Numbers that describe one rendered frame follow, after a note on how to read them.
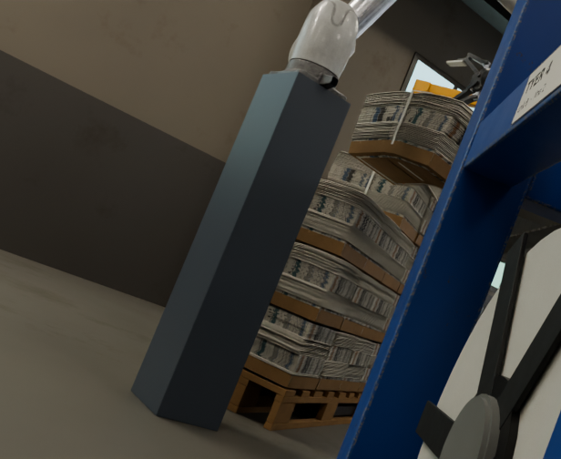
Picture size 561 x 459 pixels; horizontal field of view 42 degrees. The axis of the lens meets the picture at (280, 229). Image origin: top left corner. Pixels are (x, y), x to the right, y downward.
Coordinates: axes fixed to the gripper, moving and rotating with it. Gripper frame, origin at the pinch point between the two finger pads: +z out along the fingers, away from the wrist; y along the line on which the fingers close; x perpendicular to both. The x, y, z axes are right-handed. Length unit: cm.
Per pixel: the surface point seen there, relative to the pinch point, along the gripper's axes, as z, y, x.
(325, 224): 15, 61, -16
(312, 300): 12, 86, -13
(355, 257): 13, 66, 1
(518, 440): -134, 103, -144
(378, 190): 43, 31, 34
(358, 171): 52, 25, 29
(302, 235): 21, 67, -19
